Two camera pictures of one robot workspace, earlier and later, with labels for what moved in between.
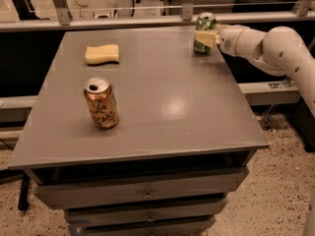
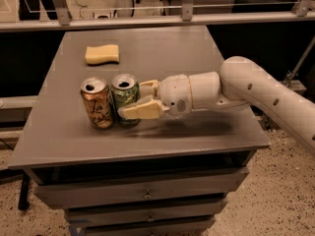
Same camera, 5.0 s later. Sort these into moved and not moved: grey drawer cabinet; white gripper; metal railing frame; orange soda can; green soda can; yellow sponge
Moved: white gripper; green soda can
Not moved: yellow sponge; orange soda can; metal railing frame; grey drawer cabinet
